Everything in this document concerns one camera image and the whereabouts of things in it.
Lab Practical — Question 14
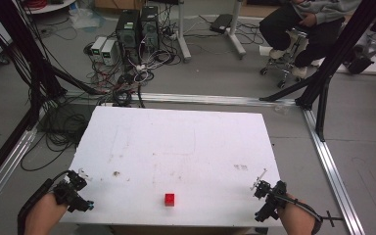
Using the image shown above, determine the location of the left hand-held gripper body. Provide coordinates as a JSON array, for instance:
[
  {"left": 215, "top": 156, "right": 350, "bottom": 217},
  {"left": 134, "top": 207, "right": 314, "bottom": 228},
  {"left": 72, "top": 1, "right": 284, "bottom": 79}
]
[{"left": 52, "top": 169, "right": 95, "bottom": 213}]

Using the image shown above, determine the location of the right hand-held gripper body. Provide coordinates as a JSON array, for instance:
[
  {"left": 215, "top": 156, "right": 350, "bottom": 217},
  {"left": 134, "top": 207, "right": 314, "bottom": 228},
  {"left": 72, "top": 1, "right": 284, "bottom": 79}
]
[{"left": 254, "top": 179, "right": 289, "bottom": 223}]

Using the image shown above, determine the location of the person's left hand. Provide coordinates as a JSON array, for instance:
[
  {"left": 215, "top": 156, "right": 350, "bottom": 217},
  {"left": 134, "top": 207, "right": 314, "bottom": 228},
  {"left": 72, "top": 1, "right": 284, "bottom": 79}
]
[{"left": 32, "top": 192, "right": 70, "bottom": 226}]

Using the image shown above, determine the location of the person's right hand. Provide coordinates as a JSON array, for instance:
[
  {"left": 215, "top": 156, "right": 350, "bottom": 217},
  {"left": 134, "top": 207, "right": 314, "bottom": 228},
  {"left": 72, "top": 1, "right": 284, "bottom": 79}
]
[{"left": 277, "top": 193, "right": 309, "bottom": 224}]

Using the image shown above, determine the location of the rolling stool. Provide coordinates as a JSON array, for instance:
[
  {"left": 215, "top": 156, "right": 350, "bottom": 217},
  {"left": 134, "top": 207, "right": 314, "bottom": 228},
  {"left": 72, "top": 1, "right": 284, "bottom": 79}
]
[{"left": 259, "top": 27, "right": 311, "bottom": 90}]

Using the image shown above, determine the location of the white power supply box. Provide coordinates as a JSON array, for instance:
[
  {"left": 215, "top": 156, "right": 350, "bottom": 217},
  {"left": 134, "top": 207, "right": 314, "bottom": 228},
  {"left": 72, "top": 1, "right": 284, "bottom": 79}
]
[
  {"left": 100, "top": 38, "right": 118, "bottom": 67},
  {"left": 90, "top": 35, "right": 108, "bottom": 62}
]

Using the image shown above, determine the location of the white desk leg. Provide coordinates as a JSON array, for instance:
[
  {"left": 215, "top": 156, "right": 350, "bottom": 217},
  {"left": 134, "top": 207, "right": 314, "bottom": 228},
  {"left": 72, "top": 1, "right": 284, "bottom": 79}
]
[
  {"left": 175, "top": 0, "right": 193, "bottom": 64},
  {"left": 225, "top": 0, "right": 248, "bottom": 61}
]

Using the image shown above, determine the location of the large black computer tower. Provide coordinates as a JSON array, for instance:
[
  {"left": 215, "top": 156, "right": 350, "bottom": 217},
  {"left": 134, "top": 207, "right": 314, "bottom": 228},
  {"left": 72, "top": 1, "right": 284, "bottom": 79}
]
[{"left": 115, "top": 9, "right": 142, "bottom": 66}]

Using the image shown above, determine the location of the clear plastic bag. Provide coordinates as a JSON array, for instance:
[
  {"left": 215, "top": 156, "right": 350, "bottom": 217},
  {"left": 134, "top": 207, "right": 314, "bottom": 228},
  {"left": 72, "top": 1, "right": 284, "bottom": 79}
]
[{"left": 68, "top": 7, "right": 106, "bottom": 31}]

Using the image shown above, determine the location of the black device on board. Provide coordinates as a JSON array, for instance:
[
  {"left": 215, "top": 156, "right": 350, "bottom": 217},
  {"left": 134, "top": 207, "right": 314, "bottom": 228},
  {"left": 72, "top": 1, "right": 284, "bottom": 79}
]
[{"left": 346, "top": 38, "right": 376, "bottom": 75}]

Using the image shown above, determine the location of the slim black computer tower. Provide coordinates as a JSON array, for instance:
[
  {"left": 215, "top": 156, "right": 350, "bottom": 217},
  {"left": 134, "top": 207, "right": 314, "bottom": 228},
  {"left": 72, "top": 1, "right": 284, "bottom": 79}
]
[{"left": 139, "top": 5, "right": 161, "bottom": 53}]

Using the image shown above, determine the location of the flat black box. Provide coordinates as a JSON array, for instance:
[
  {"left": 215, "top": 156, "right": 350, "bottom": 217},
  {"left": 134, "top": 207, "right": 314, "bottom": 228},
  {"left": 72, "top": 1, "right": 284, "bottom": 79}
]
[{"left": 209, "top": 13, "right": 234, "bottom": 35}]

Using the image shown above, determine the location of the round white table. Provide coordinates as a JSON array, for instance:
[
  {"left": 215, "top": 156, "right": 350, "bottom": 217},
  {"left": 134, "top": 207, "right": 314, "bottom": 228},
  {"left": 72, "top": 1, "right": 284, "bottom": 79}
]
[{"left": 22, "top": 0, "right": 76, "bottom": 16}]

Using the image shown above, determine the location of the pile of black cables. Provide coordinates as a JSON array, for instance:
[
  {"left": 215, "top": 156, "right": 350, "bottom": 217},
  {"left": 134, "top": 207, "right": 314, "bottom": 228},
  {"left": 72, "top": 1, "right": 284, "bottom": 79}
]
[{"left": 20, "top": 103, "right": 96, "bottom": 172}]

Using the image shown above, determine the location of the aluminium floor rail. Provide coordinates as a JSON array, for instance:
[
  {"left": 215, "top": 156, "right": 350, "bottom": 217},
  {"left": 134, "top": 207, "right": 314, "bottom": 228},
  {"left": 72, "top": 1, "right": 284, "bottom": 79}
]
[
  {"left": 63, "top": 91, "right": 299, "bottom": 108},
  {"left": 0, "top": 125, "right": 39, "bottom": 220},
  {"left": 301, "top": 108, "right": 367, "bottom": 235}
]

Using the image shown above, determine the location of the black frame beam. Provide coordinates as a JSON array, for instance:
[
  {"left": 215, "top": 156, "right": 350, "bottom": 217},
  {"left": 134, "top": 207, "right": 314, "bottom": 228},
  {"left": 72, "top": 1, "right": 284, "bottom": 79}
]
[{"left": 0, "top": 109, "right": 35, "bottom": 195}]

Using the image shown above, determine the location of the tangle of cables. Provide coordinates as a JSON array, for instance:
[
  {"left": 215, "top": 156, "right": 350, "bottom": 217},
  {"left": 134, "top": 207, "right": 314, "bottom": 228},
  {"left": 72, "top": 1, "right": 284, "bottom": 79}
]
[{"left": 83, "top": 45, "right": 185, "bottom": 109}]

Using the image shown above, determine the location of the black frame post with cables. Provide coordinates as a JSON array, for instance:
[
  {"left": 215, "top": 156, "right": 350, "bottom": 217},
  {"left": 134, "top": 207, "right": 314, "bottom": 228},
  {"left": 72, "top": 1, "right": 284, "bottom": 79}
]
[{"left": 0, "top": 0, "right": 104, "bottom": 131}]

